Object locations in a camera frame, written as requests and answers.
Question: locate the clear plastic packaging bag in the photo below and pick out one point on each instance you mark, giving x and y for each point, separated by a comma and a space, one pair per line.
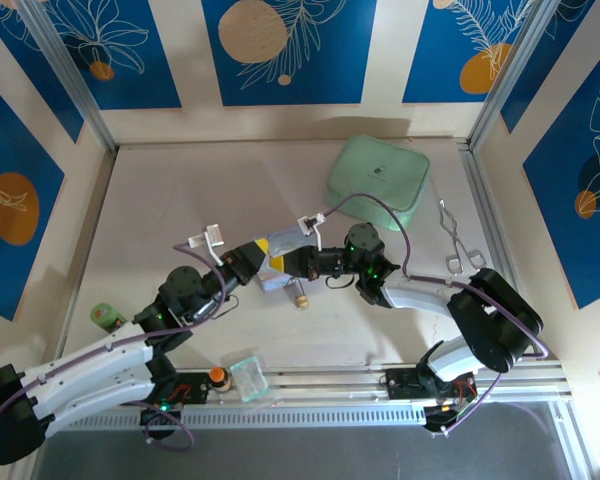
287, 240

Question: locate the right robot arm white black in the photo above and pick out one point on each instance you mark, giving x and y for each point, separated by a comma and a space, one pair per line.
415, 297

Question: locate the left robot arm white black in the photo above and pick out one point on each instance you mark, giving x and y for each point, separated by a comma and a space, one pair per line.
80, 370

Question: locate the mint green zip pouch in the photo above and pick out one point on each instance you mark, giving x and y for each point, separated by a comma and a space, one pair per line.
380, 170

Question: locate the green tape roll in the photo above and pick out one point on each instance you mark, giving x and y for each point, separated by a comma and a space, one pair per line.
102, 315

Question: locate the metal scissor tongs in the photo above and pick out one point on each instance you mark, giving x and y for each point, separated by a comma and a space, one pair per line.
456, 239

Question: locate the clear plastic container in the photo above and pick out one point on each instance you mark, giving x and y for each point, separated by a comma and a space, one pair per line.
250, 380

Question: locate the black controller box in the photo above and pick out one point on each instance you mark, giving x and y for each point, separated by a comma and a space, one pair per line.
442, 419
160, 417

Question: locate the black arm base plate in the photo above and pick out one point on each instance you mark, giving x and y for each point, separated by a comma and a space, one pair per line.
192, 387
400, 382

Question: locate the aluminium side rail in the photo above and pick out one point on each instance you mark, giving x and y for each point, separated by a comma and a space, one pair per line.
92, 215
485, 200

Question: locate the aluminium front rail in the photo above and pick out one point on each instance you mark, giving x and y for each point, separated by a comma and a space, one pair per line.
330, 380

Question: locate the aluminium frame post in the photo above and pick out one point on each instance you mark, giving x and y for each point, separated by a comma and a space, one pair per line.
510, 75
65, 75

